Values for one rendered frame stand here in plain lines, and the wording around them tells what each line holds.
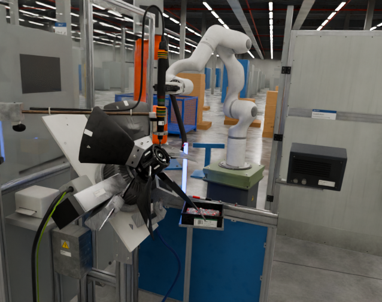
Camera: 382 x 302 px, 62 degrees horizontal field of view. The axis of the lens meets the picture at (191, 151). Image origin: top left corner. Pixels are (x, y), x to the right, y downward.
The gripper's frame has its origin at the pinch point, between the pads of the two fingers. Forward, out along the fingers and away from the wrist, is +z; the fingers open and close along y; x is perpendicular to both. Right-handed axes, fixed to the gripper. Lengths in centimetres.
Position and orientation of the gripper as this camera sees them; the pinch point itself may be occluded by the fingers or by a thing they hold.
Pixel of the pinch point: (161, 87)
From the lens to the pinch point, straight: 145.7
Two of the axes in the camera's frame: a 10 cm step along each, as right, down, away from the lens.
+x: 0.5, -9.7, -2.3
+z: -3.4, 2.0, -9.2
